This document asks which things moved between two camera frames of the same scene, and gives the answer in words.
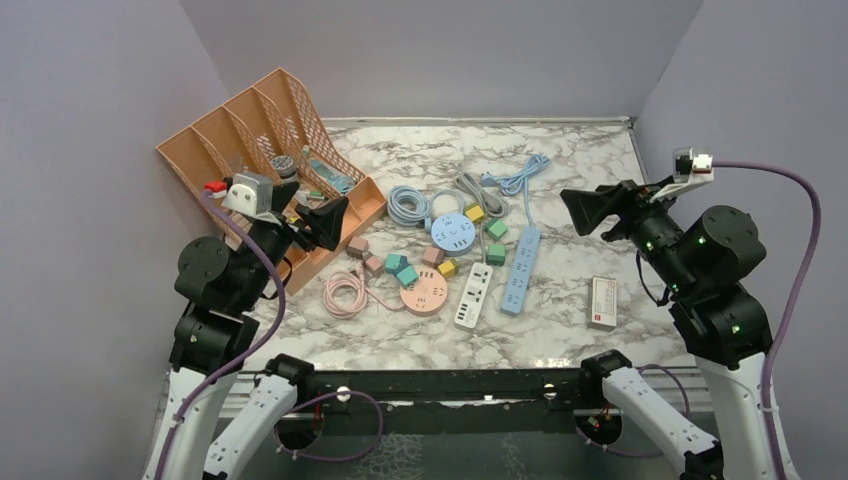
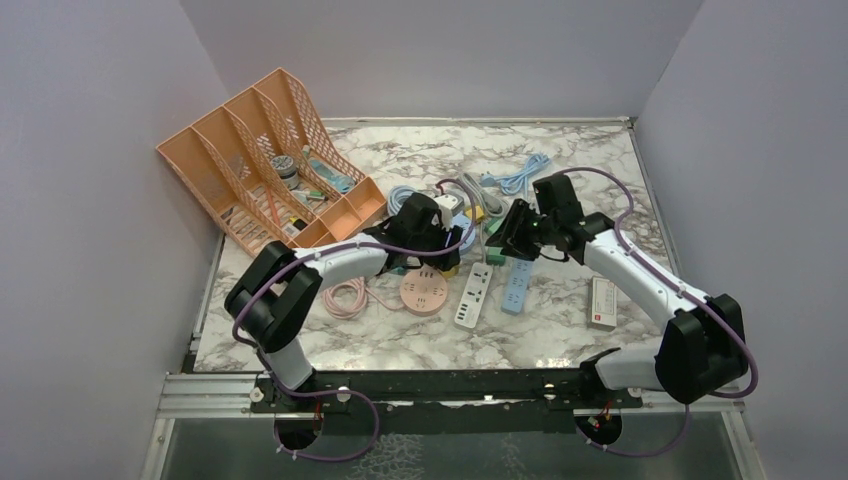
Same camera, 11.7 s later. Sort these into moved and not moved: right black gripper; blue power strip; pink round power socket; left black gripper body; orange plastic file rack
Moved: left black gripper body; right black gripper
Not moved: orange plastic file rack; pink round power socket; blue power strip
